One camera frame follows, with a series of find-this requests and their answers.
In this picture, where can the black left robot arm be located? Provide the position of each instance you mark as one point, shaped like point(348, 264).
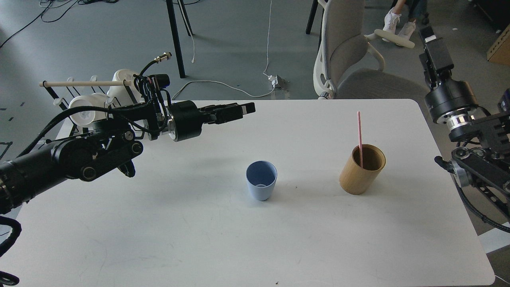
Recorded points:
point(95, 134)

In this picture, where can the pink chopstick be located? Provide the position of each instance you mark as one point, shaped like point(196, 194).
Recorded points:
point(360, 143)

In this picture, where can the black wire cup rack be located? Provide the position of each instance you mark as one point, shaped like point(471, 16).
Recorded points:
point(63, 92)

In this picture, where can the black table leg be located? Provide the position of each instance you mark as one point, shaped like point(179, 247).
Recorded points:
point(175, 34)

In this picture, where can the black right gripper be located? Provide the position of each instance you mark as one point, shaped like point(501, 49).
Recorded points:
point(437, 64)

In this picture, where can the white cup on rack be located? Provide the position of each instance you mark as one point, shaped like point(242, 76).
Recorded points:
point(126, 94)
point(86, 118)

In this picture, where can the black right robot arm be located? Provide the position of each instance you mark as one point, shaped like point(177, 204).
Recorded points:
point(481, 156)

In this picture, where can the grey office chair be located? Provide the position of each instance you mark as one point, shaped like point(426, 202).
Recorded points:
point(342, 45)

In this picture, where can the light blue cup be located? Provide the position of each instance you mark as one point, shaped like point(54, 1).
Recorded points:
point(261, 177)

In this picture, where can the cardboard box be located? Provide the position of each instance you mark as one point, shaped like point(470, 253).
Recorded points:
point(499, 52)

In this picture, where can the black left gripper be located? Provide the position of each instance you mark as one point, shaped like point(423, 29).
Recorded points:
point(186, 119)

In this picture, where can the bamboo cylinder holder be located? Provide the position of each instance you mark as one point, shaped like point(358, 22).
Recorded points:
point(361, 169)

